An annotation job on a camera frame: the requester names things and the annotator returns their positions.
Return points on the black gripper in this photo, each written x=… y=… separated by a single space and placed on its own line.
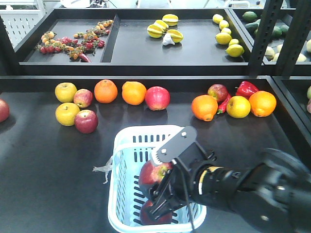
x=177 y=186

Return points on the light blue plastic basket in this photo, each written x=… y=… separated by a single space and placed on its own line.
x=132 y=149

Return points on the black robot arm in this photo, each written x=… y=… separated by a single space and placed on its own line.
x=273 y=197

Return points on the white plastic tie strip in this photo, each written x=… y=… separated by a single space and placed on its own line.
x=105 y=169

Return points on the orange fruit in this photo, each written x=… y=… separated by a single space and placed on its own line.
x=133 y=92
x=204 y=107
x=262 y=103
x=105 y=91

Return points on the red apple by oranges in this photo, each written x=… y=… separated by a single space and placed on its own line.
x=157 y=98

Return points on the red chili pepper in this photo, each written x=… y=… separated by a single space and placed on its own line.
x=223 y=105

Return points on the yellow apple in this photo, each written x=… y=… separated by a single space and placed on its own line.
x=238 y=107
x=66 y=113
x=65 y=92

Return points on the red green apple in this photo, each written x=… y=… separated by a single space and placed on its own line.
x=218 y=91

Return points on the small dark red apple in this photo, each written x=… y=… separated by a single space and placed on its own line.
x=86 y=121

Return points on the red bell pepper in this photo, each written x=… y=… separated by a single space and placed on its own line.
x=246 y=89

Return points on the white garlic bulb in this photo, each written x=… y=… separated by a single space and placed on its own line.
x=167 y=40

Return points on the yellow lemon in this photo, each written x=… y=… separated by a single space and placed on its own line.
x=235 y=50

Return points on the yellow starfruit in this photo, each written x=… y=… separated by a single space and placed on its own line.
x=170 y=19

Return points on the cherry tomato vine cluster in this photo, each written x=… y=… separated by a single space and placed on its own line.
x=79 y=46

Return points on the black produce stand frame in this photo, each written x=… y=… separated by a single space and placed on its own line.
x=47 y=184

